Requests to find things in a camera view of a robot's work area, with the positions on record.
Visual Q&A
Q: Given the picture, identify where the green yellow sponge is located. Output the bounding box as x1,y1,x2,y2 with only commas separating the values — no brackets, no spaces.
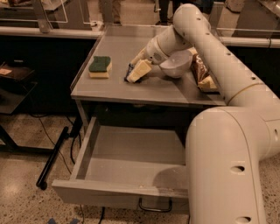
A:
88,56,112,78

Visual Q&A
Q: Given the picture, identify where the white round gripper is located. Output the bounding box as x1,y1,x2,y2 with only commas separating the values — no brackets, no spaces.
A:
130,36,169,77

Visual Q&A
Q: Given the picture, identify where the blue rxbar blueberry bar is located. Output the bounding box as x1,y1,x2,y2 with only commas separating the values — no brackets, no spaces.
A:
124,64,143,83

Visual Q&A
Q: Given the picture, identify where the grey metal table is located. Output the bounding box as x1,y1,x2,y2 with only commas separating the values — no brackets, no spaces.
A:
70,24,228,135

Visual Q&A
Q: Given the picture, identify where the white bowl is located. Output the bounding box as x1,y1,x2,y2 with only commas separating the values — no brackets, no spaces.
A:
159,50,193,79

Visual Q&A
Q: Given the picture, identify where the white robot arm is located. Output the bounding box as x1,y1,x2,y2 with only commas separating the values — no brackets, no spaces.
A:
126,3,280,224

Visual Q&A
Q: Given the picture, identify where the sea salt chips bag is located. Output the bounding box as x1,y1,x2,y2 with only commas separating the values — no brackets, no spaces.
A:
189,47,218,93

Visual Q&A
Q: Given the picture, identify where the grey open top drawer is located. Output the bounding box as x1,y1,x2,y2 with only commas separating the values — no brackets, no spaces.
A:
52,118,189,214

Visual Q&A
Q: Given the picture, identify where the dark side cart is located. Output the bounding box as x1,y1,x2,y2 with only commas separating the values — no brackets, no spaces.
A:
0,62,38,154

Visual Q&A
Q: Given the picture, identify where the black floor bar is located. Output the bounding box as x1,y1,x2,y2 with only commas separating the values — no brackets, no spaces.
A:
36,127,68,191

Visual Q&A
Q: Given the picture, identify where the black drawer handle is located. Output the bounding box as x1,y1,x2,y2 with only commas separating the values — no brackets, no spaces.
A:
138,198,173,213

